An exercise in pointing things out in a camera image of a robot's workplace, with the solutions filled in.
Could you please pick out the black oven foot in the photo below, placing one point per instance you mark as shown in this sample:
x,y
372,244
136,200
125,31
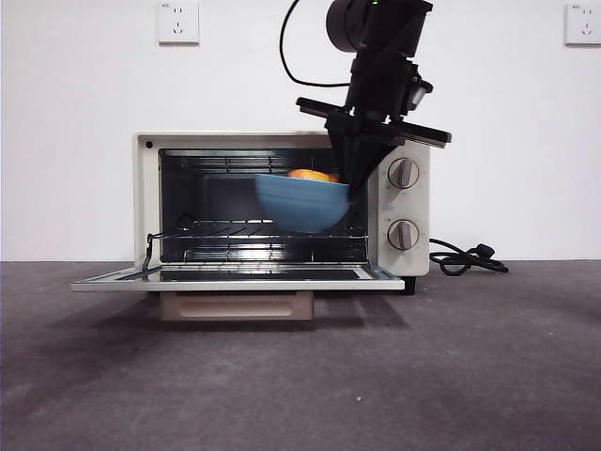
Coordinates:
x,y
409,285

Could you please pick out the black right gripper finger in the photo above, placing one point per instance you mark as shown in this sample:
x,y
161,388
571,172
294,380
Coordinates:
x,y
345,155
368,160

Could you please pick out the glass oven door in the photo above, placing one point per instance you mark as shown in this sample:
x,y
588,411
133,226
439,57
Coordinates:
x,y
235,284

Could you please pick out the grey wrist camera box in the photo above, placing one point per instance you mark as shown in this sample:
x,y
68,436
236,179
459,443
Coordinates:
x,y
419,94

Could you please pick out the round oven timer knob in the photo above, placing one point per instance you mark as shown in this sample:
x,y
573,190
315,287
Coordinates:
x,y
403,235

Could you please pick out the round oven temperature knob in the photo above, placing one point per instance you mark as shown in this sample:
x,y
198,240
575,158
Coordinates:
x,y
403,174

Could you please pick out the red yellow apple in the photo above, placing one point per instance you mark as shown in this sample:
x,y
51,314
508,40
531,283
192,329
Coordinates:
x,y
310,175

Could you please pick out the blue ribbed bowl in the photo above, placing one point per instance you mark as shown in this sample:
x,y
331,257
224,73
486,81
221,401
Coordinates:
x,y
300,206

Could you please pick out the white toaster oven body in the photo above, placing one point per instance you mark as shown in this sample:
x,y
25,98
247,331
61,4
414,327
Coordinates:
x,y
145,202

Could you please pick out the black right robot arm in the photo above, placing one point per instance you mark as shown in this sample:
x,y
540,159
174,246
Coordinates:
x,y
347,23

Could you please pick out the white wall socket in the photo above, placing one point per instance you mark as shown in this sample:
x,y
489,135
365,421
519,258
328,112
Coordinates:
x,y
177,23
584,26

